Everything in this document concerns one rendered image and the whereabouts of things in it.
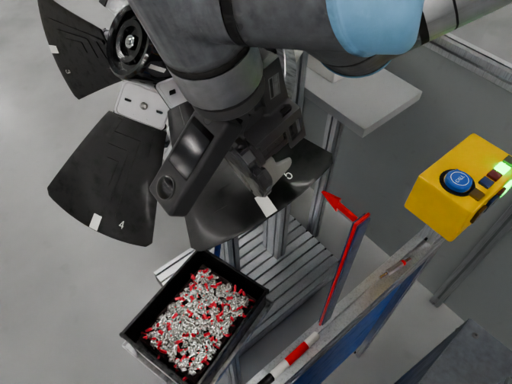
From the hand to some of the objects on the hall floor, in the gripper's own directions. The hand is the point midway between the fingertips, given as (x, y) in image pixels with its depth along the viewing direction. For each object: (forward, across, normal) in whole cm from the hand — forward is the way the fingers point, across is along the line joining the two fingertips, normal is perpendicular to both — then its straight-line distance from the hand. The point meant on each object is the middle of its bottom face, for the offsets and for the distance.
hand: (256, 192), depth 53 cm
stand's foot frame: (+118, +35, +10) cm, 124 cm away
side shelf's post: (+129, +32, -24) cm, 135 cm away
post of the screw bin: (+109, +3, +40) cm, 116 cm away
